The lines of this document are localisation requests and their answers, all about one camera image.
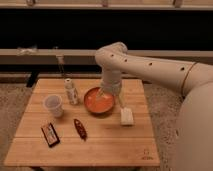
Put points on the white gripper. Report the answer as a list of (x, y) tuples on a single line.
[(111, 82)]

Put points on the white sponge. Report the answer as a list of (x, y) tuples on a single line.
[(127, 117)]

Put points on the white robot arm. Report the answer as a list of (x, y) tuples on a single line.
[(193, 149)]

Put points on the orange bowl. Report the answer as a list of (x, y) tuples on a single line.
[(96, 103)]

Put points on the small white bottle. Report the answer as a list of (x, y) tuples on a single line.
[(71, 91)]

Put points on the red chili pepper snack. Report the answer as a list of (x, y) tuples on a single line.
[(80, 129)]

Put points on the clear plastic cup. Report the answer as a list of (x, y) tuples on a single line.
[(53, 103)]

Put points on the wooden folding table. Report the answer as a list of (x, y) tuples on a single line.
[(108, 143)]

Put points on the dark snack packet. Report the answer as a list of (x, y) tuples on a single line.
[(50, 134)]

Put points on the grey horizontal rail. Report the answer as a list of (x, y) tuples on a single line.
[(86, 57)]

